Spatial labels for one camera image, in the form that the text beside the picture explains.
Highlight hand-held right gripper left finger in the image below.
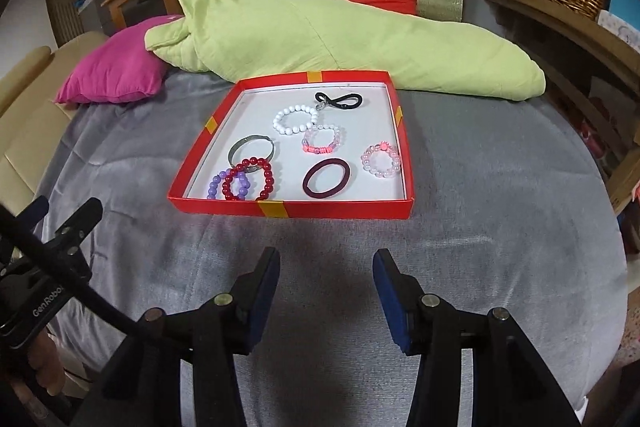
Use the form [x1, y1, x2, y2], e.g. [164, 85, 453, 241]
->
[70, 247, 281, 427]

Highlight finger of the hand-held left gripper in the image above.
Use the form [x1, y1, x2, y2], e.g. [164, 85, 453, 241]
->
[17, 197, 50, 233]
[50, 198, 103, 258]

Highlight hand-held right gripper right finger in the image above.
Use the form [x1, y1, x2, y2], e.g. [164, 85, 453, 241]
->
[373, 248, 583, 427]

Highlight red bead bracelet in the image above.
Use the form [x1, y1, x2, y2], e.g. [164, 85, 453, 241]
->
[222, 157, 276, 202]

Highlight red cardboard box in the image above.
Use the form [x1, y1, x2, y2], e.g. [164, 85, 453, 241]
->
[167, 69, 416, 219]

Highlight pink pearl bracelet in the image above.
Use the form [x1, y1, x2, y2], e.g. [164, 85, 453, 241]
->
[361, 141, 402, 179]

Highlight white pearl bracelet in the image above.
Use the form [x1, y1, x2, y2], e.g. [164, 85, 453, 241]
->
[272, 105, 319, 136]

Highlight black hair tie with charm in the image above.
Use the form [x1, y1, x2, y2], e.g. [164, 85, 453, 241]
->
[315, 91, 366, 112]

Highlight person's left hand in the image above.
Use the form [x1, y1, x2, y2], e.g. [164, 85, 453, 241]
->
[12, 329, 66, 403]

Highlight beige sofa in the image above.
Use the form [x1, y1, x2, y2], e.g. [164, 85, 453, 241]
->
[0, 32, 108, 218]

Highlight magenta pillow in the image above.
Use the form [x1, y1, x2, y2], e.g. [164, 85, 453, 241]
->
[54, 16, 183, 105]

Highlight silver metal bangle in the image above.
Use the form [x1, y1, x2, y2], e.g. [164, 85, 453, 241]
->
[228, 134, 276, 170]

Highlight slatted radiator cover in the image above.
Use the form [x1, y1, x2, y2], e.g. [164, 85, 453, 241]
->
[45, 0, 108, 48]

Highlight light green pillow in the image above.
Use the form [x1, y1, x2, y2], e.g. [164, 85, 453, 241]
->
[145, 0, 546, 102]

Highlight wooden shelf unit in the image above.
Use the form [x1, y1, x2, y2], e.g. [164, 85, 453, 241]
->
[475, 0, 640, 212]

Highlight maroon hair tie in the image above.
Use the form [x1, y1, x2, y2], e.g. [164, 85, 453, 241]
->
[302, 158, 352, 198]

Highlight purple bead bracelet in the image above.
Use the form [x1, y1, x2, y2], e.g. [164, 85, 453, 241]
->
[206, 170, 251, 202]

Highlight pink and clear bead bracelet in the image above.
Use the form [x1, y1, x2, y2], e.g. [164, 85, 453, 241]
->
[302, 124, 346, 155]

